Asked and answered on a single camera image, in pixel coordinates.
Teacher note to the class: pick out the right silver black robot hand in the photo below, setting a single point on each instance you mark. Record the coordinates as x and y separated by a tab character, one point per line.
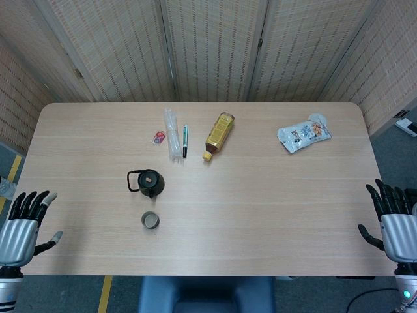
399	234

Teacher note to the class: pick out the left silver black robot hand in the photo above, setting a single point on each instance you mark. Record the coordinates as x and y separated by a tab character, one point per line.
18	238

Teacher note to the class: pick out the black teapot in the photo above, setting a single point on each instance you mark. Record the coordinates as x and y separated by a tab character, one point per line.
151	184

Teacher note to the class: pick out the blue robot base seat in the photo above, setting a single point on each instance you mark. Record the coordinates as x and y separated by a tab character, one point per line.
205	293

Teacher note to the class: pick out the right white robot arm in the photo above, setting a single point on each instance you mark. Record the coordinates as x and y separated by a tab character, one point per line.
407	287

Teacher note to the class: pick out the small grey cup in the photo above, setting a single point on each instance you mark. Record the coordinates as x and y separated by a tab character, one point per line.
150	220

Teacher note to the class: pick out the yellow floor tape strip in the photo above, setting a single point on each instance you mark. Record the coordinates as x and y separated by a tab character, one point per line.
105	293
15	166

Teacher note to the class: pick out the black power adapter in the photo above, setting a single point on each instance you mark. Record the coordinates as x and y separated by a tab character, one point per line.
413	128

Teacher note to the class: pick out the white power strip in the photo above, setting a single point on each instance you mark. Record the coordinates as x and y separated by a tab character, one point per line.
404	124

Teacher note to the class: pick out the white snack pouch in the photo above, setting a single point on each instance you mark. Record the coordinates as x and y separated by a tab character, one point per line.
303	133

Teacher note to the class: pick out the woven folding screen panel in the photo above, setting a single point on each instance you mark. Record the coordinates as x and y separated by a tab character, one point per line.
215	49
303	49
123	49
39	49
16	98
391	65

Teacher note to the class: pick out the red candy wrapper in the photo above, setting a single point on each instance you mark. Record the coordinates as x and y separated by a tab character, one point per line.
159	137

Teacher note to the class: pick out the clear plastic straw bundle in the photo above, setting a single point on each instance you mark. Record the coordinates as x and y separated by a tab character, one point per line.
172	137

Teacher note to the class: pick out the green black marker pen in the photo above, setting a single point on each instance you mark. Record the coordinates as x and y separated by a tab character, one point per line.
185	140

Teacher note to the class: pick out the yellow tea bottle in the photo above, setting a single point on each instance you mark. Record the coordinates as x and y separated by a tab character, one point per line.
219	132

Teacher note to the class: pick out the black screen foot bracket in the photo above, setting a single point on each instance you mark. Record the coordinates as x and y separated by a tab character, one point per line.
401	114

